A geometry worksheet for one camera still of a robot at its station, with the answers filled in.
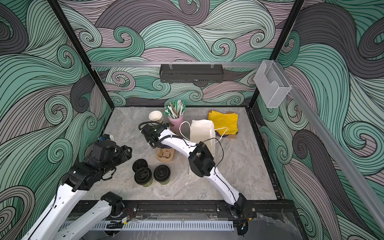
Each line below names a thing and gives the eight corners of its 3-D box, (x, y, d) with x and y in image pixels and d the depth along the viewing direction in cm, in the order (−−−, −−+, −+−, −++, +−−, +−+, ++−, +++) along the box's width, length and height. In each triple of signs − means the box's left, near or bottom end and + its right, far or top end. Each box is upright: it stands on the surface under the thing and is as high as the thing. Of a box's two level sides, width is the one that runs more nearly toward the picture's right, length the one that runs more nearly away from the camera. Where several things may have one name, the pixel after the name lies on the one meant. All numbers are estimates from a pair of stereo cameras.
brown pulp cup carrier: (157, 163, 91) (155, 158, 86) (159, 152, 96) (157, 147, 91) (173, 163, 91) (172, 158, 86) (174, 152, 96) (173, 147, 91)
